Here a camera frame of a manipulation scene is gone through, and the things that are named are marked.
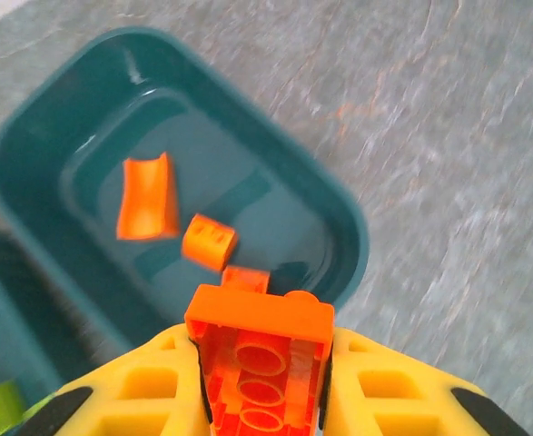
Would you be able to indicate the small orange lego brick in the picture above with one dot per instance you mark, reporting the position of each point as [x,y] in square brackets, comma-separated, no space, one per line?
[248,279]
[209,243]

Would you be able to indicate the large orange lego piece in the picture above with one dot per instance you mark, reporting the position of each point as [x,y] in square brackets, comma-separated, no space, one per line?
[145,200]

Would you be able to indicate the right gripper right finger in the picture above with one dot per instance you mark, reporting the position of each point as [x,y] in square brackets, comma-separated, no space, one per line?
[384,390]

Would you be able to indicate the long orange lego brick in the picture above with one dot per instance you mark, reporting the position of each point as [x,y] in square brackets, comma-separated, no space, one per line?
[257,318]

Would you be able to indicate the teal plastic bin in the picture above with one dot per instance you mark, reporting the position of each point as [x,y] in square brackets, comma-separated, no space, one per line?
[2,318]
[89,91]

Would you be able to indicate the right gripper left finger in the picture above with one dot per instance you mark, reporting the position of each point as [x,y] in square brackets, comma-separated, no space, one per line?
[148,390]

